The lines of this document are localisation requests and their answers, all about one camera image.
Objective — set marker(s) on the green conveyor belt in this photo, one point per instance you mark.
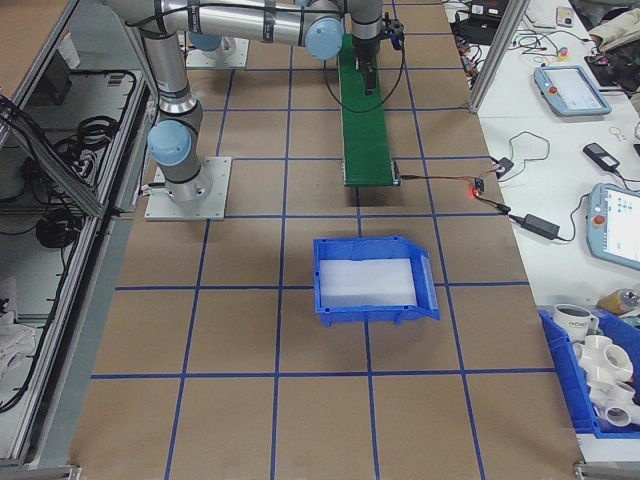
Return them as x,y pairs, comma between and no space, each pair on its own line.
365,140

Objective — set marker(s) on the black box with labels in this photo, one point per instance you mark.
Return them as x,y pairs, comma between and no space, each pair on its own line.
480,27

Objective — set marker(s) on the small circuit board red light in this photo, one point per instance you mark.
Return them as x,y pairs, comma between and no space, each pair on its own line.
477,189

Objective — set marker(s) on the small black power box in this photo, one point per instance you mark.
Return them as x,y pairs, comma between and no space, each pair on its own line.
503,166

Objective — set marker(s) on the white handheld device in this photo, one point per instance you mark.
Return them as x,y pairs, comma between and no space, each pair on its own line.
565,15

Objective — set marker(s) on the light blue teach pendant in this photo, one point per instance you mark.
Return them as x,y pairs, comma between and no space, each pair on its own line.
615,225
572,92

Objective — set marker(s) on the white foam pad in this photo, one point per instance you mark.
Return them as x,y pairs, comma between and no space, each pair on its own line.
365,280

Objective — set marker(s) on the black power adapter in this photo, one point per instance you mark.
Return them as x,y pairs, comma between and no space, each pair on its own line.
540,226

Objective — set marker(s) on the blue open-front plastic bin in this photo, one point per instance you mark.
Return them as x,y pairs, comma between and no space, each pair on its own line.
365,316

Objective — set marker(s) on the black handheld device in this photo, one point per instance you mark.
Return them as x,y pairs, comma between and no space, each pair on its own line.
601,156

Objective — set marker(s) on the beige jacket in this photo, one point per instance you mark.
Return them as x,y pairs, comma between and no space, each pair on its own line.
615,30

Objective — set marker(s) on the white mug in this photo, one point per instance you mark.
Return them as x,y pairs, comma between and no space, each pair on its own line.
570,327

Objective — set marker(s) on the yellow snack bag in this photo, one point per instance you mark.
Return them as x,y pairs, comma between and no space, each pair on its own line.
617,301

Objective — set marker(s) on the large blue storage bin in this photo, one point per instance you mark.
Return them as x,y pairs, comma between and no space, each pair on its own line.
560,370

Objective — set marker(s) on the white PVC cross fitting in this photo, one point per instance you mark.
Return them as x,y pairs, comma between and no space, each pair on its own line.
597,357

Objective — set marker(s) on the white PVC pipe fitting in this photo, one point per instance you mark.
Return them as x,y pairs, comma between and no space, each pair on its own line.
615,412

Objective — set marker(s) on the white cloth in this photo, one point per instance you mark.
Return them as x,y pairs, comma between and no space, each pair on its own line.
12,345

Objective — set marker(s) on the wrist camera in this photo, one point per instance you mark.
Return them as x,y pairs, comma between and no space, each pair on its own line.
395,30

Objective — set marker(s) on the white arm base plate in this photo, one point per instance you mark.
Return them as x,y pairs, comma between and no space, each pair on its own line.
235,60
217,200

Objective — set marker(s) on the aluminium profile post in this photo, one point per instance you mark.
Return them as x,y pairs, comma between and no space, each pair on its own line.
492,60

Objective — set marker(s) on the metal V-shaped frame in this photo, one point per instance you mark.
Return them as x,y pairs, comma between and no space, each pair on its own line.
75,345

